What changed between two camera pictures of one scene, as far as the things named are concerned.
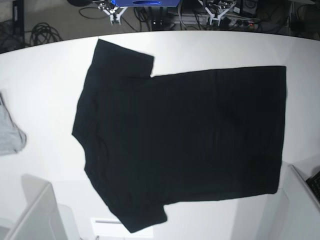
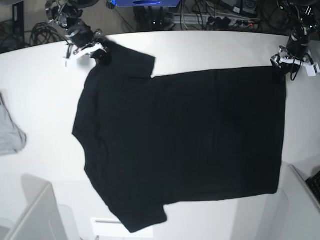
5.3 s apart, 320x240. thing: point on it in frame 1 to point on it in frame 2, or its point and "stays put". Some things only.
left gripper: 218,6 to 294,48
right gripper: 107,5 to 84,37
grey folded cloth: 12,139 stays put
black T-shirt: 150,141 stays put
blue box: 147,3 stays put
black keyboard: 314,182 stays put
